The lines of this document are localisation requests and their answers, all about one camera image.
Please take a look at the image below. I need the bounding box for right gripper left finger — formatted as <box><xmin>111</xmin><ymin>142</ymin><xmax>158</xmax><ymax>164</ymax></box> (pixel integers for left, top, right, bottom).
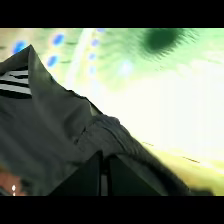
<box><xmin>49</xmin><ymin>150</ymin><xmax>104</xmax><ymax>197</ymax></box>

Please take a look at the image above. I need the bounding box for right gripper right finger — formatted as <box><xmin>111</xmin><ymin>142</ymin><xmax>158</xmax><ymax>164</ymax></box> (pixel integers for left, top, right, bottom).
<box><xmin>107</xmin><ymin>153</ymin><xmax>168</xmax><ymax>197</ymax></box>

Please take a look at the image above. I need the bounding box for grey garment with white stripes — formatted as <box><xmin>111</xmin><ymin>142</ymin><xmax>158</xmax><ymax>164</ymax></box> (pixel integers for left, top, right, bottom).
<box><xmin>0</xmin><ymin>44</ymin><xmax>201</xmax><ymax>197</ymax></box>

